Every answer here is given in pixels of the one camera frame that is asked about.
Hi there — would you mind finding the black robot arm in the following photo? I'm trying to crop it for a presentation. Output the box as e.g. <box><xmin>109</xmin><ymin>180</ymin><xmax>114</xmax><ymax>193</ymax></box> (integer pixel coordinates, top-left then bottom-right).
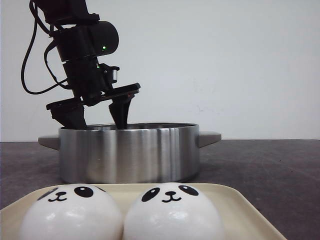
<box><xmin>29</xmin><ymin>0</ymin><xmax>140</xmax><ymax>130</ymax></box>

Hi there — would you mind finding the panda bun front left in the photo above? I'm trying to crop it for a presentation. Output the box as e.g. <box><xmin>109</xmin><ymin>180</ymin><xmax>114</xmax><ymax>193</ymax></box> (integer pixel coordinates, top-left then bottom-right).
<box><xmin>19</xmin><ymin>183</ymin><xmax>123</xmax><ymax>240</ymax></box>

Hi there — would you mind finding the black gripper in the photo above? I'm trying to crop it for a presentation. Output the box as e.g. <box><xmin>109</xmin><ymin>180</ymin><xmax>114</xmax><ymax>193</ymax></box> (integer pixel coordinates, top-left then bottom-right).
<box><xmin>46</xmin><ymin>57</ymin><xmax>141</xmax><ymax>130</ymax></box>

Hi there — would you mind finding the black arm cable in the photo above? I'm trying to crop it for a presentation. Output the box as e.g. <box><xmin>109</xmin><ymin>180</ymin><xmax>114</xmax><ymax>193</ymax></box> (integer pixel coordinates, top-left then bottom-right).
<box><xmin>20</xmin><ymin>0</ymin><xmax>70</xmax><ymax>95</ymax></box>

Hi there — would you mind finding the panda bun with red bow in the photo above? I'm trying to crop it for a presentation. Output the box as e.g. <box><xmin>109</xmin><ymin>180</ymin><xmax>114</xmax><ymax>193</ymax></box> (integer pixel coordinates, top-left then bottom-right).
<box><xmin>123</xmin><ymin>182</ymin><xmax>226</xmax><ymax>240</ymax></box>

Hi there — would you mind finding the stainless steel steamer pot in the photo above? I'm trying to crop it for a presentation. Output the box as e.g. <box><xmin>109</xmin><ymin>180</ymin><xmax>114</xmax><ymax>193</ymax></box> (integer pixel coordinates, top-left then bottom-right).
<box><xmin>38</xmin><ymin>122</ymin><xmax>222</xmax><ymax>184</ymax></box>

